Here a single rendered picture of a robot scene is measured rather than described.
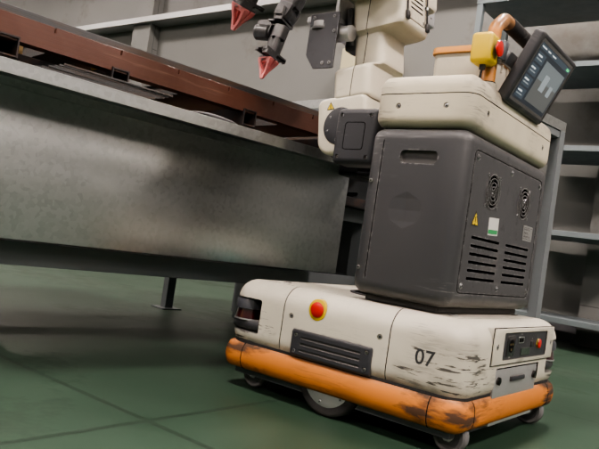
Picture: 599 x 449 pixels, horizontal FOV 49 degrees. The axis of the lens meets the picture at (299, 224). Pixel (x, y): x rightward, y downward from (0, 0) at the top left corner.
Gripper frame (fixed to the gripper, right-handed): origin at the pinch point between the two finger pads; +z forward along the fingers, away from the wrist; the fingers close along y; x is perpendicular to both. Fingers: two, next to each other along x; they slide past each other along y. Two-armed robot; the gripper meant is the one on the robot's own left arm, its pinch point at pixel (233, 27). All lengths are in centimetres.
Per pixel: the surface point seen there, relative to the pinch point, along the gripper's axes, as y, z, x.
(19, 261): 47, 74, 21
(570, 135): -321, -35, -14
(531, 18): -289, -88, -69
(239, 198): -9, 43, 26
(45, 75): 62, 25, 23
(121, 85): 39.5, 23.2, 17.8
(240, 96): -7.3, 17.1, 8.4
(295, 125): -31.1, 18.4, 13.1
